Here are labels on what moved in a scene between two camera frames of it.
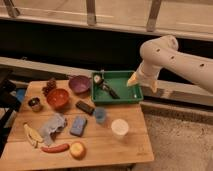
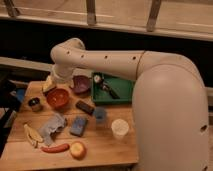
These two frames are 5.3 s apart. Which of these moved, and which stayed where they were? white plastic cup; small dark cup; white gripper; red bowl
Moved: white gripper
Stayed: small dark cup; red bowl; white plastic cup
